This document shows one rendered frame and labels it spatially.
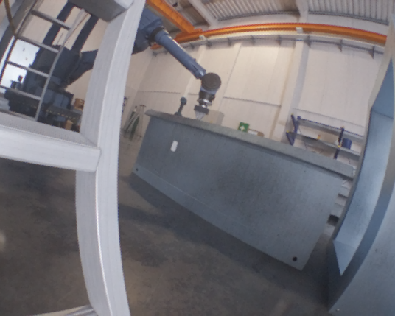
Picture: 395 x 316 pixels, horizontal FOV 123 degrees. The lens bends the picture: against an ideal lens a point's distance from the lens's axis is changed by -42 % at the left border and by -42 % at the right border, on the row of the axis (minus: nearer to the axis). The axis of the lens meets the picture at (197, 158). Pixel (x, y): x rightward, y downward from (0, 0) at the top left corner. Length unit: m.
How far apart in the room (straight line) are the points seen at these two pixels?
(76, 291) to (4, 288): 0.20
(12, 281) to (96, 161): 0.48
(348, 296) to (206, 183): 1.10
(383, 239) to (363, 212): 1.02
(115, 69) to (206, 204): 1.16
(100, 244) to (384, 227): 0.86
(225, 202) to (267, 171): 0.34
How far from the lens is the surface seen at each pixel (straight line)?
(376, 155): 1.93
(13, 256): 0.65
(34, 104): 2.22
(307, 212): 1.11
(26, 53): 7.69
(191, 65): 1.73
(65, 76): 2.41
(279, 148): 1.08
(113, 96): 0.21
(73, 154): 0.17
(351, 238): 1.88
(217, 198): 1.25
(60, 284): 0.58
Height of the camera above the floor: 0.45
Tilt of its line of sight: 3 degrees down
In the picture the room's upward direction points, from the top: 20 degrees clockwise
